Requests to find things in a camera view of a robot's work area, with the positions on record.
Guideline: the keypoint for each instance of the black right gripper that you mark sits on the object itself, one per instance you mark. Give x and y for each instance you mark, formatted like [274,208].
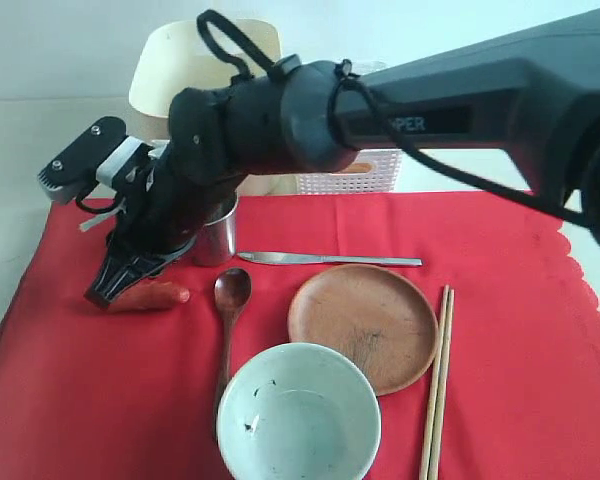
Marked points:
[183,191]

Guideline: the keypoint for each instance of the red sausage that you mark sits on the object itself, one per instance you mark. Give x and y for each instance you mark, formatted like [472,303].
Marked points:
[149,296]

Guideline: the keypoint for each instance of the fried chicken nugget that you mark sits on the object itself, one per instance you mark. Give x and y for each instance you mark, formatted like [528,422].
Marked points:
[358,168]

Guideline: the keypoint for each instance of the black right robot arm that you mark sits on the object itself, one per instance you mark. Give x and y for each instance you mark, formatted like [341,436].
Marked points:
[517,116]

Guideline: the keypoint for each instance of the stainless steel cup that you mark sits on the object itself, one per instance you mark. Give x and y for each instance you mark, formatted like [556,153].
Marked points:
[215,244]

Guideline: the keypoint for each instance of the dark wooden spoon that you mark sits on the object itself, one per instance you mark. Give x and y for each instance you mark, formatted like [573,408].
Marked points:
[232,292]

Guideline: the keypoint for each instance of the red tablecloth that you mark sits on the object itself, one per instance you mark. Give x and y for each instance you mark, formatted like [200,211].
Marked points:
[89,395]

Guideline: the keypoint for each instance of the silver table knife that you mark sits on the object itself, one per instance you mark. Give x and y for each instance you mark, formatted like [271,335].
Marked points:
[282,258]

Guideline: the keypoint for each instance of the cream plastic bin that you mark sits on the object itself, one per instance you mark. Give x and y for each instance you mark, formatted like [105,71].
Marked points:
[173,58]

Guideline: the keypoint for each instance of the pale green ceramic bowl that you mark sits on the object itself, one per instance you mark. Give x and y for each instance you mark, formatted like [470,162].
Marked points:
[298,411]

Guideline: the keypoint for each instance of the brown wooden plate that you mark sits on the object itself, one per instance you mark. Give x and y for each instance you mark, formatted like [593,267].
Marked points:
[376,318]

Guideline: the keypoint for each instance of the white woven plastic basket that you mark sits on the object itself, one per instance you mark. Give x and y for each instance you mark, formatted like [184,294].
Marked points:
[373,171]

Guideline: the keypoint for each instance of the left wooden chopstick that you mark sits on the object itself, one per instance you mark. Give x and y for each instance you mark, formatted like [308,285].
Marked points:
[433,390]

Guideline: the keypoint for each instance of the wooden chopstick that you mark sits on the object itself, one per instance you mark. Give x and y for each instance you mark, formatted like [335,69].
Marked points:
[433,390]
[443,373]

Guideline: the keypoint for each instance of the right wooden chopstick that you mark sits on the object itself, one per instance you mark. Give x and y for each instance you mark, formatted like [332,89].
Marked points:
[443,373]

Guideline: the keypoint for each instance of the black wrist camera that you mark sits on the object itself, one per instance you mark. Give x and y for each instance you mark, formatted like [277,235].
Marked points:
[73,171]

